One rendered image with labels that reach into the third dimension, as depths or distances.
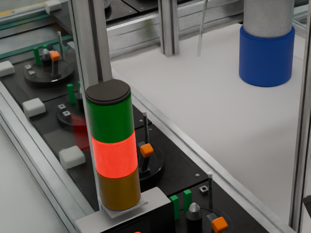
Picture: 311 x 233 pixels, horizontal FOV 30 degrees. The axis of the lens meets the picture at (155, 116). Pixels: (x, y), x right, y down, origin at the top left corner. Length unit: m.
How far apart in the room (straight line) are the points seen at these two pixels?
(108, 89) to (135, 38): 1.29
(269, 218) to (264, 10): 0.68
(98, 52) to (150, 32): 1.31
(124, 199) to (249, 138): 0.84
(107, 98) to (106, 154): 0.07
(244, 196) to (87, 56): 0.63
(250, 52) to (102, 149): 1.07
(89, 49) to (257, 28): 1.06
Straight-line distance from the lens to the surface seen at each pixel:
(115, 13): 1.96
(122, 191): 0.69
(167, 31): 1.85
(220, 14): 2.08
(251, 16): 1.64
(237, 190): 1.19
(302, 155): 1.04
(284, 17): 1.65
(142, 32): 1.93
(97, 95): 0.63
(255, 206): 1.16
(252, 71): 1.70
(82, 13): 0.61
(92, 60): 0.63
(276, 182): 1.37
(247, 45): 1.67
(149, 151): 1.12
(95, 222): 0.73
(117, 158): 0.66
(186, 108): 1.62
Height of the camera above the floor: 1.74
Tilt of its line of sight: 33 degrees down
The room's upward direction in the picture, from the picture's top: 4 degrees counter-clockwise
